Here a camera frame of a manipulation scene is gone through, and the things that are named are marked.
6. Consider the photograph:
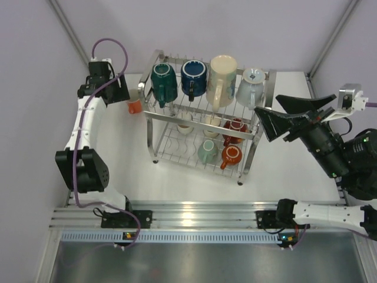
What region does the white cup orange handle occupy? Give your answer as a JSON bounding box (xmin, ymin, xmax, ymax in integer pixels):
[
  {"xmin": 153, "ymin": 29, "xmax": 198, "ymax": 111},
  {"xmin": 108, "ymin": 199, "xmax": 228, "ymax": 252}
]
[{"xmin": 223, "ymin": 117, "xmax": 247, "ymax": 147}]

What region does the white steel cup wood band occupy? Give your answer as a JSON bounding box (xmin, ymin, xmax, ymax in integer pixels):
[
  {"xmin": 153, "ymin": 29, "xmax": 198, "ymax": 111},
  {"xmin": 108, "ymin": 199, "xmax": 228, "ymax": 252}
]
[{"xmin": 176, "ymin": 110, "xmax": 193, "ymax": 135}]

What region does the light blue mug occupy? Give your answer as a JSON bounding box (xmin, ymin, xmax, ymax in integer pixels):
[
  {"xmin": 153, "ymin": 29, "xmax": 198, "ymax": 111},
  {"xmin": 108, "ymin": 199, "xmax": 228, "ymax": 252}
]
[{"xmin": 236, "ymin": 68, "xmax": 266, "ymax": 110}]

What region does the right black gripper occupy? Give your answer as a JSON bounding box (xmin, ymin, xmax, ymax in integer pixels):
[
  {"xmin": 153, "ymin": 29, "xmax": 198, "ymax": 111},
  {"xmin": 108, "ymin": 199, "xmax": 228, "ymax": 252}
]
[{"xmin": 253, "ymin": 94, "xmax": 351, "ymax": 180}]

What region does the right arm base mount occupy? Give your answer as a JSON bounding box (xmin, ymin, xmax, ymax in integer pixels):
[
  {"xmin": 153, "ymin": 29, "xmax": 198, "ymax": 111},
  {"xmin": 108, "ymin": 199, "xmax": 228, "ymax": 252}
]
[{"xmin": 256, "ymin": 199, "xmax": 306, "ymax": 233}]

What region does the small cream steel tumbler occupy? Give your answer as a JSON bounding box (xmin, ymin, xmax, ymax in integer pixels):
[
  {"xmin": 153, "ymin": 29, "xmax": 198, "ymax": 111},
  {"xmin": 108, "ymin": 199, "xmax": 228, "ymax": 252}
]
[{"xmin": 203, "ymin": 115, "xmax": 221, "ymax": 139}]

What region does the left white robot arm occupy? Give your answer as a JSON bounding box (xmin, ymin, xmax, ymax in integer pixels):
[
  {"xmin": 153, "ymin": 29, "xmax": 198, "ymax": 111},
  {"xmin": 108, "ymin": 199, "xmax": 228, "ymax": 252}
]
[{"xmin": 55, "ymin": 58, "xmax": 134, "ymax": 228}]

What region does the mint green mug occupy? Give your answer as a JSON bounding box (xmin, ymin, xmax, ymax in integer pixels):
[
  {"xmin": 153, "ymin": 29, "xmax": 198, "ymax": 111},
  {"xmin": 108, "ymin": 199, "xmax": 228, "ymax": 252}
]
[{"xmin": 197, "ymin": 140, "xmax": 219, "ymax": 164}]

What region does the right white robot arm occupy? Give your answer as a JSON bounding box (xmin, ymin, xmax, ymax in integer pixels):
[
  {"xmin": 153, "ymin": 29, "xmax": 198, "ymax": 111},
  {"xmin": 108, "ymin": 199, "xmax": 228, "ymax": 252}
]
[{"xmin": 254, "ymin": 94, "xmax": 376, "ymax": 240}]

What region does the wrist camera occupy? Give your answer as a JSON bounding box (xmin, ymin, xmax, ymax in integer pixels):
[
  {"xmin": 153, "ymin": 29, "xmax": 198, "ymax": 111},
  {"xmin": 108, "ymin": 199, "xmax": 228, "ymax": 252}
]
[
  {"xmin": 323, "ymin": 83, "xmax": 369, "ymax": 121},
  {"xmin": 90, "ymin": 57, "xmax": 112, "ymax": 64}
]

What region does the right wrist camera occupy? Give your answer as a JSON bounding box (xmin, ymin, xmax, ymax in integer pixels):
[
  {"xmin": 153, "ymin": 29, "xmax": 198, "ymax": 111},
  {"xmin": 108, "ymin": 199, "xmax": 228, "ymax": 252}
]
[{"xmin": 323, "ymin": 83, "xmax": 369, "ymax": 121}]

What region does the white slotted cable duct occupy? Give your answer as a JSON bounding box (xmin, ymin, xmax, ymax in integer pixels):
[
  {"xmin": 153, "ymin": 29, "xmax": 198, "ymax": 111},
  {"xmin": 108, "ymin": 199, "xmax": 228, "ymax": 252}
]
[{"xmin": 61, "ymin": 231, "xmax": 293, "ymax": 244}]

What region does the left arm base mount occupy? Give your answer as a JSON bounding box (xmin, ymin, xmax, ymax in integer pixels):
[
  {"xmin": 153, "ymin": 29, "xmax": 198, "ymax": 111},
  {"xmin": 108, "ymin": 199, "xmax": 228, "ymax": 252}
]
[{"xmin": 101, "ymin": 210, "xmax": 153, "ymax": 229}]

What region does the cream floral mug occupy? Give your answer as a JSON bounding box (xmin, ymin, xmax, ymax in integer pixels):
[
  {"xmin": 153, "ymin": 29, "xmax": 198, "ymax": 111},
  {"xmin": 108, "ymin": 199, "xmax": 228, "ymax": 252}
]
[{"xmin": 206, "ymin": 55, "xmax": 237, "ymax": 112}]

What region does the orange cup black interior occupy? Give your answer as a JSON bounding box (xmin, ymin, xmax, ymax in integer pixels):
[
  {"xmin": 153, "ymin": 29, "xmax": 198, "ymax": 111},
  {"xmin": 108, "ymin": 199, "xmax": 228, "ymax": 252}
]
[{"xmin": 220, "ymin": 145, "xmax": 243, "ymax": 170}]

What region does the navy blue mug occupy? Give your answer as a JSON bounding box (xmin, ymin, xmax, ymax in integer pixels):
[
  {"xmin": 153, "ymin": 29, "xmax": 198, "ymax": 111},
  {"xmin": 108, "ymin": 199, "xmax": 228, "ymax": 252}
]
[{"xmin": 181, "ymin": 60, "xmax": 207, "ymax": 102}]

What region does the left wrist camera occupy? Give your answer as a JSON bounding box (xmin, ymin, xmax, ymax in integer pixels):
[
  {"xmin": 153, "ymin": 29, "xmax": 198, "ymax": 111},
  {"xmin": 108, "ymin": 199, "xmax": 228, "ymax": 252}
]
[{"xmin": 90, "ymin": 57, "xmax": 112, "ymax": 64}]

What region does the orange mug white interior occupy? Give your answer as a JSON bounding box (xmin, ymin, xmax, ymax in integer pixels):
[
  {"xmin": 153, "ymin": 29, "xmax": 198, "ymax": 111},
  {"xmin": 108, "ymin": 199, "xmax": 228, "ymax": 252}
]
[{"xmin": 127, "ymin": 89, "xmax": 143, "ymax": 114}]

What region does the dark teal mug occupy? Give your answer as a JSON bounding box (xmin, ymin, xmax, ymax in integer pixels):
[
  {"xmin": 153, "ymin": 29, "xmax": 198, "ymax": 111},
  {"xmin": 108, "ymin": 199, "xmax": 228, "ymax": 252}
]
[{"xmin": 151, "ymin": 62, "xmax": 178, "ymax": 108}]

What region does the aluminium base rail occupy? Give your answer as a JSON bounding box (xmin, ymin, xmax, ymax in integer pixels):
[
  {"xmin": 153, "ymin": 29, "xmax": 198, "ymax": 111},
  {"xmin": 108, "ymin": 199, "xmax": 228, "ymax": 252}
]
[{"xmin": 48, "ymin": 200, "xmax": 369, "ymax": 236}]

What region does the stainless steel dish rack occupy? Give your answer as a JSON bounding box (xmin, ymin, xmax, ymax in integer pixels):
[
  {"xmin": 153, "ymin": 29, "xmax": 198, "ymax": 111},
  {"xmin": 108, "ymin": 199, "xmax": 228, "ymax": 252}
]
[{"xmin": 138, "ymin": 50, "xmax": 264, "ymax": 186}]

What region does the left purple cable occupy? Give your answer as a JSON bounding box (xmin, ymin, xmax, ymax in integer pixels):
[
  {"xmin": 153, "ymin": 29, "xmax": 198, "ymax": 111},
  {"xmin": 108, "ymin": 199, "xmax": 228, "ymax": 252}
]
[{"xmin": 72, "ymin": 38, "xmax": 142, "ymax": 248}]

